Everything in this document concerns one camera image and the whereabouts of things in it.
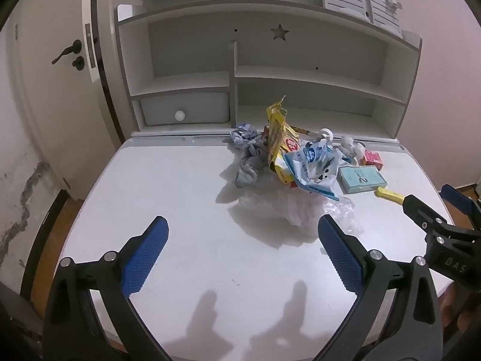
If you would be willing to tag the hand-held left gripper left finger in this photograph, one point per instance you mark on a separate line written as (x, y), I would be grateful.
(146, 255)

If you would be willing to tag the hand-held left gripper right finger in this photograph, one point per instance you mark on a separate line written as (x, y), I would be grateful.
(342, 255)

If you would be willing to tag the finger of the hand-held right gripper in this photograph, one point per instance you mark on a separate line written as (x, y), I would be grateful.
(460, 199)
(421, 210)

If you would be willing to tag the small pink red box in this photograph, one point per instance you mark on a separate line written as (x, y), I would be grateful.
(372, 159)

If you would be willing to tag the clear plastic bag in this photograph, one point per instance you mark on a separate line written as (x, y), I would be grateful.
(285, 207)

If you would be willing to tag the yellow snack package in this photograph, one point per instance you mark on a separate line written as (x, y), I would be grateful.
(278, 131)

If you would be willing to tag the blue white paper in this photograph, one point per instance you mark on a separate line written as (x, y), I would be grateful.
(244, 132)

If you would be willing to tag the teal flat box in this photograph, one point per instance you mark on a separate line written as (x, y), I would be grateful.
(360, 180)

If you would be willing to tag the crumpled white tissue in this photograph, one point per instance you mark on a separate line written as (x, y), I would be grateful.
(347, 146)

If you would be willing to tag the blue white plastic bag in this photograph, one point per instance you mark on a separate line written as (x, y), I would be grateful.
(312, 161)

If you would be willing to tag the grey crumpled cloth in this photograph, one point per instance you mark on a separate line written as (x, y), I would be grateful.
(250, 165)

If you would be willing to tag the white round drawer knob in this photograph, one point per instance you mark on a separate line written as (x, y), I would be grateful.
(180, 115)

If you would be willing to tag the white drawer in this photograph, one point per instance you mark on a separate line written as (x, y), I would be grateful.
(203, 107)

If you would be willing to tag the white door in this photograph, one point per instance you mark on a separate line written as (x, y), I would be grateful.
(45, 101)

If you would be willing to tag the dark door lock knob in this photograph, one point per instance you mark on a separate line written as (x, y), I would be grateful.
(78, 62)

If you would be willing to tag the white desk shelf unit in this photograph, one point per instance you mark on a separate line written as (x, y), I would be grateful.
(188, 52)

